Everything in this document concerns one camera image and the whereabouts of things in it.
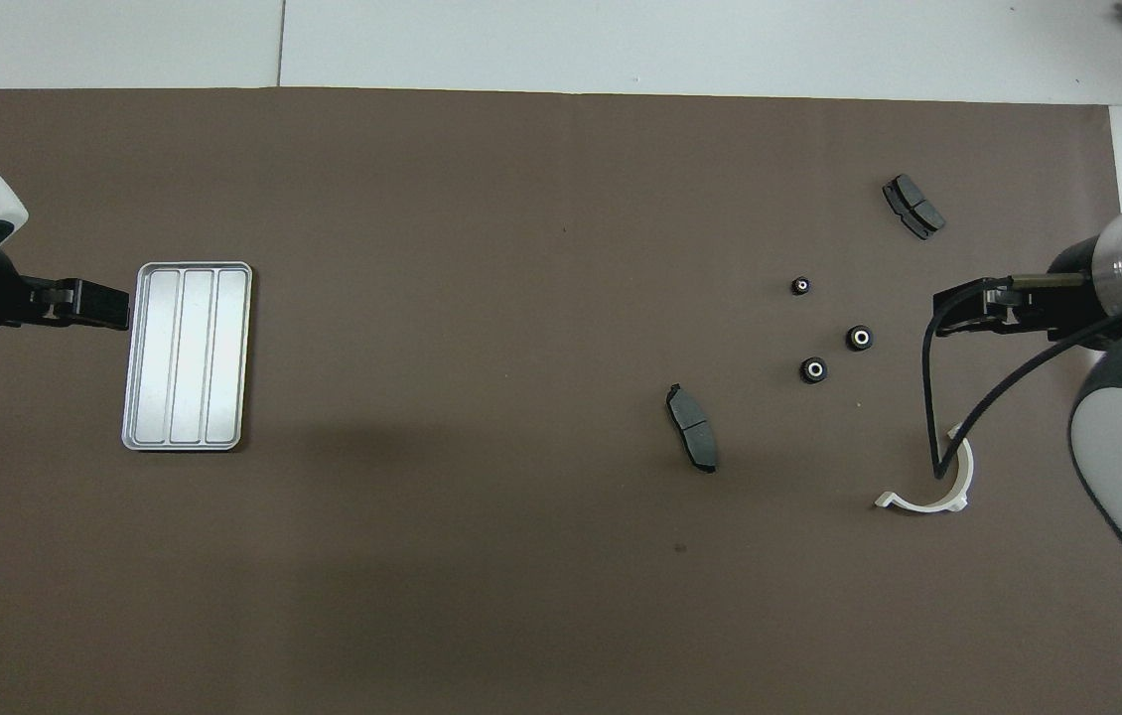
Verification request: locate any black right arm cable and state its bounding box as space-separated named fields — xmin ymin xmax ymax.
xmin=920 ymin=274 xmax=1122 ymax=482

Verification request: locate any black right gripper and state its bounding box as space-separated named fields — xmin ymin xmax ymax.
xmin=932 ymin=238 xmax=1118 ymax=351

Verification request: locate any silver metal tray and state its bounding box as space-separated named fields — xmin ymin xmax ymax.
xmin=121 ymin=261 xmax=254 ymax=453

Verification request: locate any white curved plastic bracket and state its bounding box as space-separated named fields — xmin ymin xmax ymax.
xmin=876 ymin=422 xmax=975 ymax=514

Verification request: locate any brown table mat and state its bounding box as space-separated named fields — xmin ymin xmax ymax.
xmin=0 ymin=87 xmax=1122 ymax=715

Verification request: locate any short grey brake pad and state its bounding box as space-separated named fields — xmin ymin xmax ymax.
xmin=883 ymin=174 xmax=946 ymax=241

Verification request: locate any long grey brake pad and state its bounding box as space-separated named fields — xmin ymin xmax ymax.
xmin=666 ymin=383 xmax=720 ymax=475

